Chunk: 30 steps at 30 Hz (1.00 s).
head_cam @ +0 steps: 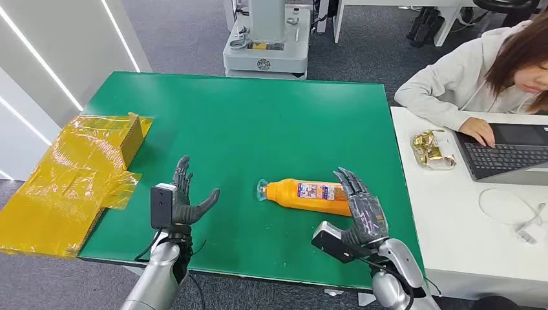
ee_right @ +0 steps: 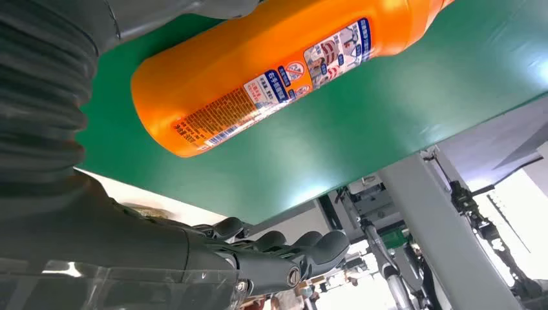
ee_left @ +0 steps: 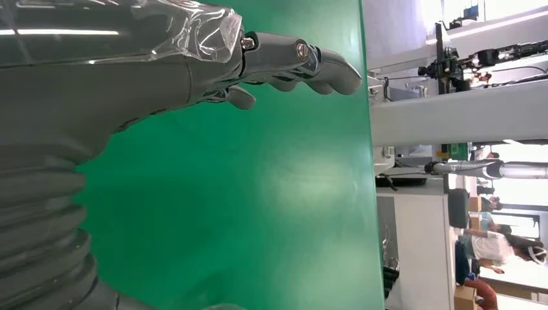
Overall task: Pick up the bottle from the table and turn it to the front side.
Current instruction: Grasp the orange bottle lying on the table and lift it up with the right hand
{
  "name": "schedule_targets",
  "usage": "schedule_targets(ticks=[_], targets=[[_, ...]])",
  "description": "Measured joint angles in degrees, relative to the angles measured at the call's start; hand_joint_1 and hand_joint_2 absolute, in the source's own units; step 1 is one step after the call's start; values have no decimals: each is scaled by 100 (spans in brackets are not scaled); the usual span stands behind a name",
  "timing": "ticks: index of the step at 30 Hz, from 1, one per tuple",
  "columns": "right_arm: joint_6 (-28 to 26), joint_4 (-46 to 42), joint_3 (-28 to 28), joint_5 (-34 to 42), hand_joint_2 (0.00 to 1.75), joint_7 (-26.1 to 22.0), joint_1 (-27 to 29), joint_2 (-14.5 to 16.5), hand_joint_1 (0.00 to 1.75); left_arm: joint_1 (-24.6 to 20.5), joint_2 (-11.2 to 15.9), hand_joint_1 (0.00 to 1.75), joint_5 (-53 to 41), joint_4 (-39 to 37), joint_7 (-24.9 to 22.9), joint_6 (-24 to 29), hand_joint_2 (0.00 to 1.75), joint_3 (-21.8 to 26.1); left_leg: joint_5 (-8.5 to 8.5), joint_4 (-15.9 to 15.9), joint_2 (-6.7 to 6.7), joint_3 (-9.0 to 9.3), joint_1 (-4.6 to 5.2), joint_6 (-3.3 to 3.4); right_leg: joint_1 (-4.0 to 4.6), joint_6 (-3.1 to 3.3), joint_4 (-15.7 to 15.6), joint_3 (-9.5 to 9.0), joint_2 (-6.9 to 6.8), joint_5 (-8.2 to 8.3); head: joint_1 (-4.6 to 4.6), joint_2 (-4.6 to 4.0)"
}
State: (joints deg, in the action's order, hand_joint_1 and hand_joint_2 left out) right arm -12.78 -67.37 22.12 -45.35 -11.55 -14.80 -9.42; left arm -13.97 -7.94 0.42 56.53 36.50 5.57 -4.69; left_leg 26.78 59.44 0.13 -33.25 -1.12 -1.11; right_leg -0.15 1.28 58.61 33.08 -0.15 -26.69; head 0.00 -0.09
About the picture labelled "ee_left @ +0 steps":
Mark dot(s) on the white robot stand with column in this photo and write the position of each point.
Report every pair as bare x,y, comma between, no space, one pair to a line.
449,111

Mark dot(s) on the brown cardboard box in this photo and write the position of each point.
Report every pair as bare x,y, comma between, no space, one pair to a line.
464,298

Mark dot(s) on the black office chair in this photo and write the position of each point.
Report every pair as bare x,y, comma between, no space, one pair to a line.
458,208

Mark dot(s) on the green crate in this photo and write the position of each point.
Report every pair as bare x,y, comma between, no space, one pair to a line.
456,151

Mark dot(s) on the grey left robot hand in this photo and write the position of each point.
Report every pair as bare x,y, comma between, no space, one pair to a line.
107,81

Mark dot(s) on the white background table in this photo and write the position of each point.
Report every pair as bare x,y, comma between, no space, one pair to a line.
421,248

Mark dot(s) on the person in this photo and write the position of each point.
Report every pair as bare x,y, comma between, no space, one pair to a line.
488,214
492,248

